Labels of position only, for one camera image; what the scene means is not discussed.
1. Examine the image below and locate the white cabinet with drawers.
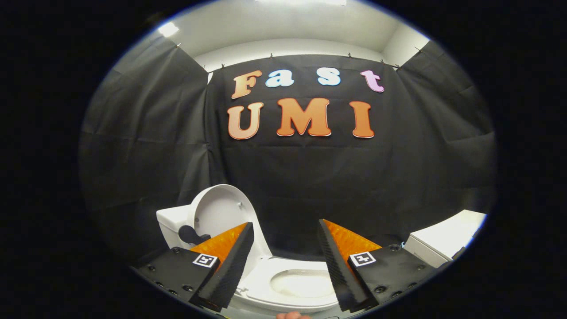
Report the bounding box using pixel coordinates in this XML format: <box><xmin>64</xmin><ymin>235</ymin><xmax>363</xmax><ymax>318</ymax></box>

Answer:
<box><xmin>403</xmin><ymin>210</ymin><xmax>488</xmax><ymax>268</ymax></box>

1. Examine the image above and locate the black round lid tab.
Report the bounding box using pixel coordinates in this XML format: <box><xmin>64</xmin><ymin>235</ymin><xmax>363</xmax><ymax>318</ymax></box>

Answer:
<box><xmin>179</xmin><ymin>225</ymin><xmax>211</xmax><ymax>245</ymax></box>

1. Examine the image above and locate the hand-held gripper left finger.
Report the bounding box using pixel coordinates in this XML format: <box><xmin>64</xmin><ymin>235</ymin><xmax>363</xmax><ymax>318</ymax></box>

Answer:
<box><xmin>131</xmin><ymin>222</ymin><xmax>255</xmax><ymax>313</ymax></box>

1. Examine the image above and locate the white toilet lid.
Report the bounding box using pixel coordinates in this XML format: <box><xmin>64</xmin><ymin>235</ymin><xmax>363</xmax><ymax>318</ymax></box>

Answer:
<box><xmin>188</xmin><ymin>184</ymin><xmax>273</xmax><ymax>284</ymax></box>

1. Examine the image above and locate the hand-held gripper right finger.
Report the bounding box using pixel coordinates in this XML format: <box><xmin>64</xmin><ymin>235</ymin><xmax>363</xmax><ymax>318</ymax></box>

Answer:
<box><xmin>318</xmin><ymin>219</ymin><xmax>437</xmax><ymax>313</ymax></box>

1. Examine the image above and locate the black backdrop cloth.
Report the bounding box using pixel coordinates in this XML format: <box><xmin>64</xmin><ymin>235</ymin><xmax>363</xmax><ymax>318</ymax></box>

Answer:
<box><xmin>79</xmin><ymin>38</ymin><xmax>496</xmax><ymax>266</ymax></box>

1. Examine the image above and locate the white toilet bowl with seat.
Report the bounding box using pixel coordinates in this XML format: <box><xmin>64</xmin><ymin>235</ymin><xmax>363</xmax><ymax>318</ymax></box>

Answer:
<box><xmin>230</xmin><ymin>256</ymin><xmax>342</xmax><ymax>314</ymax></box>

